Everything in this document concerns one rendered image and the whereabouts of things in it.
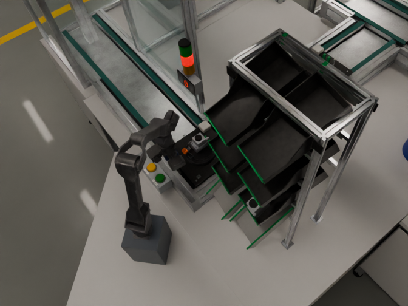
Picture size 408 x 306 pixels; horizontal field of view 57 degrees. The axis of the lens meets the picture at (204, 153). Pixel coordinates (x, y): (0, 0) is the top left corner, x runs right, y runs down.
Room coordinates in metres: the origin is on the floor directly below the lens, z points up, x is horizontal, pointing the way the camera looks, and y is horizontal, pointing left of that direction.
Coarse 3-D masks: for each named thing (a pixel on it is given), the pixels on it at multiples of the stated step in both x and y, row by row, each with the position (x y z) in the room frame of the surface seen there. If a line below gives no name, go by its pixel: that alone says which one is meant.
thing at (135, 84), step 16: (144, 64) 1.51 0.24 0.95; (112, 80) 1.47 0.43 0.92; (128, 80) 1.45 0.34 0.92; (144, 80) 1.43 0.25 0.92; (160, 80) 1.38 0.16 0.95; (128, 96) 1.34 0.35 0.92; (144, 96) 1.32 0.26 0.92; (160, 96) 1.30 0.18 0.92; (176, 96) 1.26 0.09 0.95; (128, 112) 1.24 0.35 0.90; (144, 112) 1.21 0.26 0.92; (160, 112) 1.19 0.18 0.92; (176, 112) 1.18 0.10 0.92; (192, 112) 1.14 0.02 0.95; (176, 128) 1.08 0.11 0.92; (192, 128) 1.06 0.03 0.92
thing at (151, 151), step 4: (156, 144) 0.82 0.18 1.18; (152, 148) 0.81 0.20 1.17; (156, 148) 0.81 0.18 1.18; (160, 148) 0.80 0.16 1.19; (148, 152) 0.80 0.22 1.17; (152, 152) 0.80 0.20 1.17; (156, 152) 0.79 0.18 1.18; (160, 152) 0.79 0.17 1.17; (164, 152) 0.79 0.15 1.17; (148, 156) 0.79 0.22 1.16; (152, 156) 0.78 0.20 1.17; (156, 156) 0.77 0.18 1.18; (160, 156) 0.78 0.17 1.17; (164, 156) 0.79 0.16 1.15; (152, 160) 0.77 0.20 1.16; (156, 160) 0.76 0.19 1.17; (160, 160) 0.76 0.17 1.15
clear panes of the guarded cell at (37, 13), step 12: (48, 0) 2.00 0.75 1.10; (60, 0) 2.03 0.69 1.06; (84, 0) 2.09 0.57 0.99; (96, 0) 2.13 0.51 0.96; (108, 0) 2.17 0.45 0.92; (36, 12) 1.76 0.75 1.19; (60, 12) 2.01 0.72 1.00; (72, 12) 2.05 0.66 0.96; (48, 24) 1.61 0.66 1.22; (60, 24) 2.00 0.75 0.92; (48, 36) 1.84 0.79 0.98; (60, 48) 1.63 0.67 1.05
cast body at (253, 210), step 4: (248, 200) 0.49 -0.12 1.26; (252, 200) 0.49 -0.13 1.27; (248, 204) 0.48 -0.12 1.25; (252, 204) 0.47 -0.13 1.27; (256, 204) 0.47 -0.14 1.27; (268, 204) 0.48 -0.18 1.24; (248, 208) 0.48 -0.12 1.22; (252, 208) 0.47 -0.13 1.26; (256, 208) 0.46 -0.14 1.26; (260, 208) 0.46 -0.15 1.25; (264, 208) 0.47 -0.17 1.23; (252, 212) 0.46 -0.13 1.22; (256, 212) 0.45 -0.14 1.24; (260, 212) 0.46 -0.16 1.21; (256, 216) 0.45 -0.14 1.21
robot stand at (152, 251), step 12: (156, 216) 0.58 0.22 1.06; (156, 228) 0.53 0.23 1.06; (168, 228) 0.56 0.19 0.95; (132, 240) 0.49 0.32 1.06; (144, 240) 0.49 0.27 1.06; (156, 240) 0.48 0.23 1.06; (168, 240) 0.53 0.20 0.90; (132, 252) 0.47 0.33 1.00; (144, 252) 0.45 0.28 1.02; (156, 252) 0.44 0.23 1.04; (168, 252) 0.49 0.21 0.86
